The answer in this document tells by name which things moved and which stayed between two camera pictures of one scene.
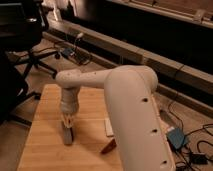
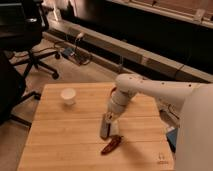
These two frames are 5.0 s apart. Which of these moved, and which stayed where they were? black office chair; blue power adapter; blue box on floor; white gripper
Moved: white gripper
Stayed: black office chair; blue power adapter; blue box on floor
